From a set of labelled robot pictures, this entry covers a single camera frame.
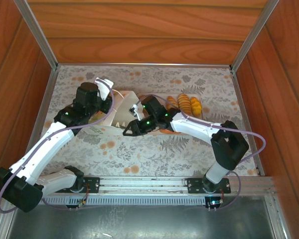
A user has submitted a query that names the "pink plastic tray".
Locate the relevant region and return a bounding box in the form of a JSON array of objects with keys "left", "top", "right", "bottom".
[{"left": 134, "top": 92, "right": 206, "bottom": 136}]

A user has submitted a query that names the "reddish brown fake pastry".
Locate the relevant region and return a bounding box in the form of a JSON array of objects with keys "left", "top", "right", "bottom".
[{"left": 160, "top": 128, "right": 182, "bottom": 135}]

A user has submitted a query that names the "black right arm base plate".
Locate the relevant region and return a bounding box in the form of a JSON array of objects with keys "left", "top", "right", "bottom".
[{"left": 186, "top": 176, "right": 232, "bottom": 195}]

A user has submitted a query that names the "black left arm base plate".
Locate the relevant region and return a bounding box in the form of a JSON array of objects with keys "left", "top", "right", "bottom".
[{"left": 54, "top": 175, "right": 100, "bottom": 194}]

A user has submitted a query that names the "grey slotted cable duct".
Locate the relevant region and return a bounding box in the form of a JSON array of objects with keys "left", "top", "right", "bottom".
[{"left": 16, "top": 195, "right": 207, "bottom": 207}]

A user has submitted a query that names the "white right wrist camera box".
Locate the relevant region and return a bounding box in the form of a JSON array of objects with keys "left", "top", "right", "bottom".
[{"left": 129, "top": 104, "right": 145, "bottom": 120}]

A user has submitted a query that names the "floral patterned table mat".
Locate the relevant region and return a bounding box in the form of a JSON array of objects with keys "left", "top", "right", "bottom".
[{"left": 19, "top": 65, "right": 262, "bottom": 176}]

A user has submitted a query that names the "grey metal sheet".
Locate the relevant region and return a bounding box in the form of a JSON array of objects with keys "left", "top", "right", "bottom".
[{"left": 4, "top": 203, "right": 276, "bottom": 239}]

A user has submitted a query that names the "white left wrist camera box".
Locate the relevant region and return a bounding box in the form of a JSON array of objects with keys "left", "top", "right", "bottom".
[{"left": 94, "top": 77, "right": 115, "bottom": 101}]

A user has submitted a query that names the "aluminium frame post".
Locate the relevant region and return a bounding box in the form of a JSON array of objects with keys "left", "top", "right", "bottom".
[
  {"left": 13, "top": 0, "right": 59, "bottom": 73},
  {"left": 230, "top": 0, "right": 280, "bottom": 73}
]

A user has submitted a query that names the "white printed paper bag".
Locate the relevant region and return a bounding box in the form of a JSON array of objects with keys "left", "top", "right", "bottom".
[{"left": 88, "top": 89, "right": 142, "bottom": 137}]

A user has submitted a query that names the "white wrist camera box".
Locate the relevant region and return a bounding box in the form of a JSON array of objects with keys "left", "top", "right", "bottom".
[
  {"left": 94, "top": 77, "right": 115, "bottom": 101},
  {"left": 129, "top": 104, "right": 145, "bottom": 120}
]

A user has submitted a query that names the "aluminium extrusion rail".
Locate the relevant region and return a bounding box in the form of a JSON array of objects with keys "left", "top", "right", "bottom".
[{"left": 6, "top": 175, "right": 276, "bottom": 195}]

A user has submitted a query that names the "small golden fake croissant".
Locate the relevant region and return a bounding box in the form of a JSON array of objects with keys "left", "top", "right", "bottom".
[{"left": 166, "top": 96, "right": 179, "bottom": 111}]

